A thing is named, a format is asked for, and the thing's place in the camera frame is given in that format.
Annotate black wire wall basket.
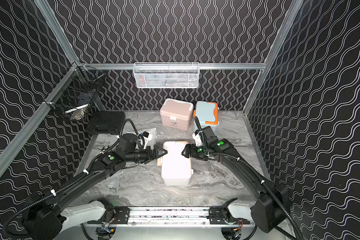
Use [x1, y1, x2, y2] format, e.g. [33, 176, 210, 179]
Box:
[47, 64, 106, 122]

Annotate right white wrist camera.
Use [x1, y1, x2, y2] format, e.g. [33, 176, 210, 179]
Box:
[192, 130, 203, 147]

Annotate white wire wall basket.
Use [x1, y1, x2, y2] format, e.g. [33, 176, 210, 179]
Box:
[133, 62, 200, 89]

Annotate blue orange first aid box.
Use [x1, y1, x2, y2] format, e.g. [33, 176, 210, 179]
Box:
[194, 101, 219, 132]

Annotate black plastic tool case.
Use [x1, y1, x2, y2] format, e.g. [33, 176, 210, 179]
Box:
[86, 112, 126, 135]

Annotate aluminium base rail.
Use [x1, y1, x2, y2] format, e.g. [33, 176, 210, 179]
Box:
[47, 205, 292, 228]

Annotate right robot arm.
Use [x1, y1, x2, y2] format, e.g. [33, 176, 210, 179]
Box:
[182, 117, 304, 240]

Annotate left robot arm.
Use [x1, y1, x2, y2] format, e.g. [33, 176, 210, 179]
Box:
[3, 131, 168, 240]

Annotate white pink first aid box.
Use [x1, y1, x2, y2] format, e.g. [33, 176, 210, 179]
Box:
[160, 141, 194, 186]

